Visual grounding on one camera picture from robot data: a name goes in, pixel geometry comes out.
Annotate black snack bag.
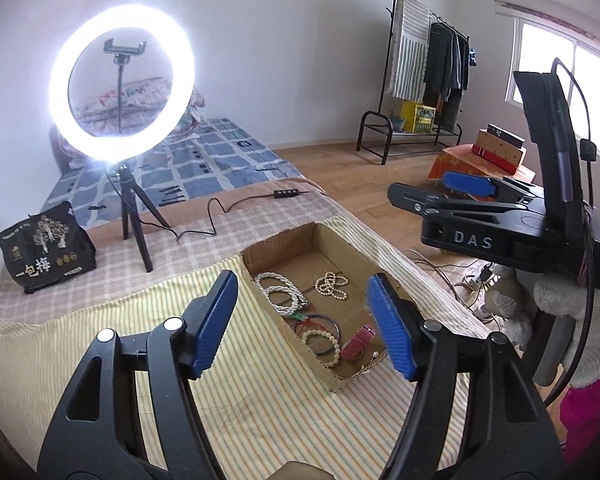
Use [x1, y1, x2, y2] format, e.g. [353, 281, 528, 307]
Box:
[0, 201, 98, 295]

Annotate black phone holder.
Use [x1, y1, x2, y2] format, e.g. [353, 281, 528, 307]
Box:
[103, 38, 147, 67]

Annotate red and tan gift box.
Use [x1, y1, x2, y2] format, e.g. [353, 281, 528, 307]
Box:
[472, 129, 527, 174]

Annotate person's right forearm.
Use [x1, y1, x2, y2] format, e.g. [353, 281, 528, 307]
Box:
[559, 357, 600, 467]

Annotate dark hanging clothes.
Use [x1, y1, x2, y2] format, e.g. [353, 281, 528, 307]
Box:
[422, 20, 471, 131]

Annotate window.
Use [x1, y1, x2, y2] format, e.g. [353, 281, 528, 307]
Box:
[505, 15, 600, 169]

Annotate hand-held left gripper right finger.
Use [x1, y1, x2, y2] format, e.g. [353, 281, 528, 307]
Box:
[367, 273, 566, 480]

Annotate black tripod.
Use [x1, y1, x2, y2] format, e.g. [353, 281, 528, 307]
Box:
[107, 162, 174, 274]

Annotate black cable with controller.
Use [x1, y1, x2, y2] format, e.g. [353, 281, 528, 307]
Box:
[172, 187, 327, 244]

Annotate yellow crate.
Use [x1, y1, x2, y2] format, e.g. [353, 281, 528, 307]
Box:
[399, 101, 437, 135]

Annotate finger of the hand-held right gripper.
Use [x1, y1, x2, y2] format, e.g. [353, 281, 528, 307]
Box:
[387, 182, 546, 222]
[442, 170, 547, 200]

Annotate cardboard box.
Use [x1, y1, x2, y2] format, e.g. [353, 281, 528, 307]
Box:
[241, 222, 416, 394]

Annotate large pearl necklace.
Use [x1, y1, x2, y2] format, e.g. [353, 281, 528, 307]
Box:
[253, 270, 311, 317]

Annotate striped towel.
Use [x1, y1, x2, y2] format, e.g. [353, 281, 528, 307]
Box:
[390, 0, 431, 103]

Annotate orange cloth covered table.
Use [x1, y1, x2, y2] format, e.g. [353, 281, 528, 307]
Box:
[426, 144, 537, 187]

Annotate checked beige blanket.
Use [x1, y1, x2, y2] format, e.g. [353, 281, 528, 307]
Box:
[0, 182, 342, 327]

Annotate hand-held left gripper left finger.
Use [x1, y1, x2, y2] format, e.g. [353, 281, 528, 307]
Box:
[36, 270, 239, 480]

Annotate white ring light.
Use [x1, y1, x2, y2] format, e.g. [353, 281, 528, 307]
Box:
[48, 4, 196, 164]

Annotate curtain rail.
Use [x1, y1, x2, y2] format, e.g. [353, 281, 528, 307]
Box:
[493, 0, 597, 39]

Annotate striped yellow bedsheet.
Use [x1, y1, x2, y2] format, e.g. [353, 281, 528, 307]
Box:
[0, 212, 491, 480]

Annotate black clothes rack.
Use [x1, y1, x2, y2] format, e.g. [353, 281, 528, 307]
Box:
[355, 0, 474, 166]

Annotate person's right hand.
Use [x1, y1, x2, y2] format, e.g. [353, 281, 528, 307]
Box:
[484, 264, 600, 392]

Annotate floor cables and power strip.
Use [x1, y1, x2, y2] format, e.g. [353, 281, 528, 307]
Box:
[404, 246, 502, 322]

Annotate black flat box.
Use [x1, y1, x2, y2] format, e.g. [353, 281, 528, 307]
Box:
[485, 123, 527, 149]

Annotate floral folded bedding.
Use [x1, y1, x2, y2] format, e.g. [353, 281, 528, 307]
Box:
[75, 76, 207, 137]

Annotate cream bead bracelet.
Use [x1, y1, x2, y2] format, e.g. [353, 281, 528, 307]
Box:
[300, 329, 342, 367]

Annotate pink watch strap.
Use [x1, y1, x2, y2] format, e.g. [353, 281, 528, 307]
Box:
[341, 325, 379, 361]

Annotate blue bangle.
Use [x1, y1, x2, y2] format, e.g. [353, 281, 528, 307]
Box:
[291, 312, 342, 356]

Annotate small pearl necklace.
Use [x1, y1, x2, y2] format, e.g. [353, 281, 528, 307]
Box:
[314, 271, 351, 303]

